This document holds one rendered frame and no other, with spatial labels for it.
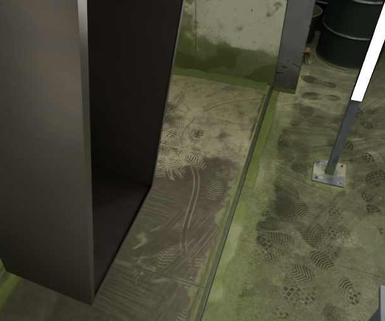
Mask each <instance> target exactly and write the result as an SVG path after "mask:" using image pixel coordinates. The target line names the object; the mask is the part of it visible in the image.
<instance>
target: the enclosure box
mask: <svg viewBox="0 0 385 321"><path fill-rule="evenodd" d="M184 7H185V0H0V259H1V261H2V263H3V266H4V268H5V270H6V271H7V272H9V273H11V274H14V275H17V276H19V277H21V278H24V279H26V280H29V281H31V282H33V283H36V284H38V285H41V286H43V287H46V288H48V289H50V290H53V291H56V292H58V293H60V294H63V295H65V296H67V297H70V298H73V299H75V300H77V301H80V302H82V303H85V304H87V305H89V306H92V305H93V303H94V301H95V298H96V297H97V295H98V293H99V291H100V289H101V287H102V285H103V283H104V281H105V279H106V277H107V275H108V273H109V271H110V269H111V267H112V265H113V263H114V261H115V259H116V257H117V255H118V254H119V252H120V250H121V248H122V246H123V244H124V242H125V240H126V238H127V236H128V234H129V232H130V230H131V228H132V226H133V224H134V222H135V220H136V218H137V216H138V214H139V212H140V211H141V208H142V207H143V204H144V202H145V200H146V198H147V197H148V194H149V193H150V190H151V188H152V186H153V181H154V177H155V170H156V166H157V159H158V152H159V148H160V141H161V137H162V130H163V126H164V119H165V113H166V108H167V101H168V97H169V90H170V86H171V79H172V72H173V68H174V61H175V57H176V50H177V46H178V39H179V32H180V29H181V21H182V18H183V10H184Z"/></svg>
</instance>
